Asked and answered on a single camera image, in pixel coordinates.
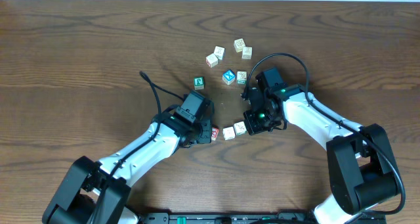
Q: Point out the red letter A block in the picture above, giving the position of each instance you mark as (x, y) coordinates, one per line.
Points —
(215, 132)

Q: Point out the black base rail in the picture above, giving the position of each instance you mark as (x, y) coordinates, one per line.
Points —
(284, 216)

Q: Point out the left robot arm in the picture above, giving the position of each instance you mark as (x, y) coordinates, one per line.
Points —
(97, 192)

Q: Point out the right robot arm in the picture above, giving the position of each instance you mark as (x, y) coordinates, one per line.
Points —
(363, 174)

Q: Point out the green letter block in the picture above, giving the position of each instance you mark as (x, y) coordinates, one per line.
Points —
(199, 83)

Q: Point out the tan picture block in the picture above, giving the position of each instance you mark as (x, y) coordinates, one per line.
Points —
(247, 53)

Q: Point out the plain white block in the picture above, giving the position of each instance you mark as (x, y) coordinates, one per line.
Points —
(228, 133)

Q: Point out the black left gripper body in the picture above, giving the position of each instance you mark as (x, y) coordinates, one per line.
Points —
(205, 134)

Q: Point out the yellow picture block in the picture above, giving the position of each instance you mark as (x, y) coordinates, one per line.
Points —
(239, 44)

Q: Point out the blue letter X block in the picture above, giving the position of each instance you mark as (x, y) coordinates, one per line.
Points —
(228, 77)

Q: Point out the green picture block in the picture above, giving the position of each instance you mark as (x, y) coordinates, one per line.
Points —
(240, 128)

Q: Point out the teal picture block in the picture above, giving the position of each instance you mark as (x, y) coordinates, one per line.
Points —
(241, 77)

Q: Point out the red edged white block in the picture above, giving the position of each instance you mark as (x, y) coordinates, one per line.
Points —
(212, 60)

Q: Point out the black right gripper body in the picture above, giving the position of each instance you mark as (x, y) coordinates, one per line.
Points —
(262, 119)

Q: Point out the white picture block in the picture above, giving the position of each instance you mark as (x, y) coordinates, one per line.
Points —
(219, 52)

